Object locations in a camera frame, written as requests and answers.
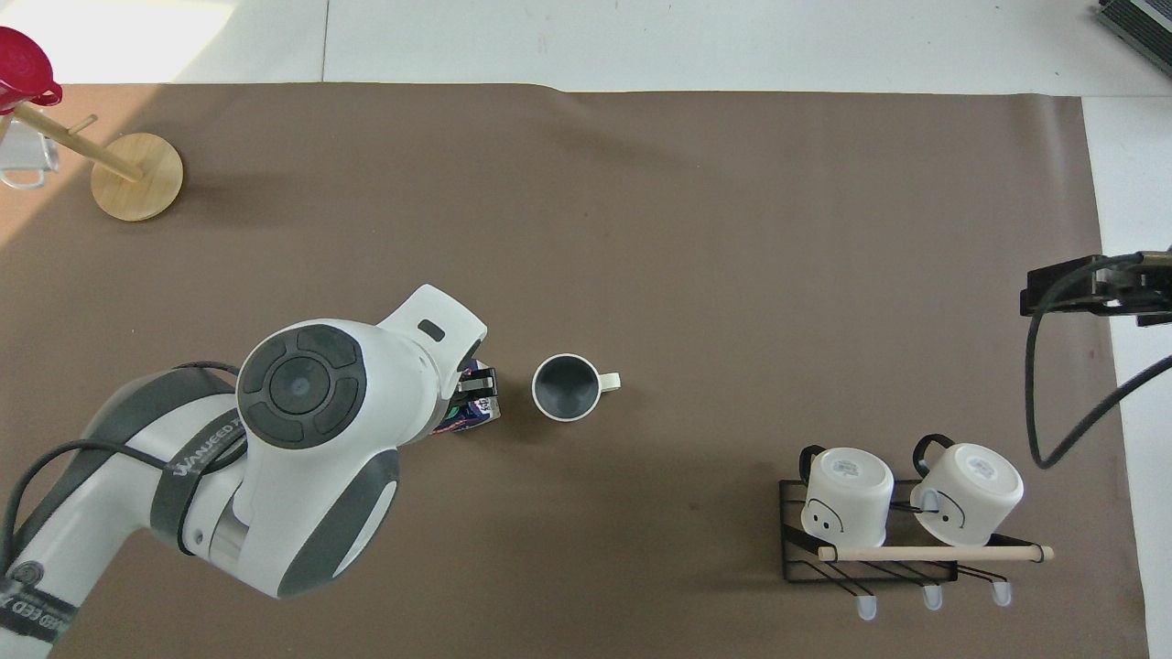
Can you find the white mug with face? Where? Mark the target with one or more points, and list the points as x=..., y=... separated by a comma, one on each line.
x=971, y=494
x=847, y=499

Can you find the white cup grey inside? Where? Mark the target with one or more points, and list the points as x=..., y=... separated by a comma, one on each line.
x=565, y=387

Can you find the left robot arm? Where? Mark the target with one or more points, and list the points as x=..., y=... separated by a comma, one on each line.
x=302, y=458

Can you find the wooden mug tree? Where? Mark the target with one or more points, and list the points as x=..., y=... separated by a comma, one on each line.
x=137, y=178

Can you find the black stand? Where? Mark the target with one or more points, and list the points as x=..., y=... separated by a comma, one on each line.
x=1062, y=286

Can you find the grey metal device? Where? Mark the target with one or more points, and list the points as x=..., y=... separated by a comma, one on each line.
x=1140, y=26

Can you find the red cup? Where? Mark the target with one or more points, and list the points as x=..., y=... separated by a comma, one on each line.
x=23, y=64

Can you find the clear glass mug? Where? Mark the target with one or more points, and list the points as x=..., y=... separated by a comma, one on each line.
x=27, y=165

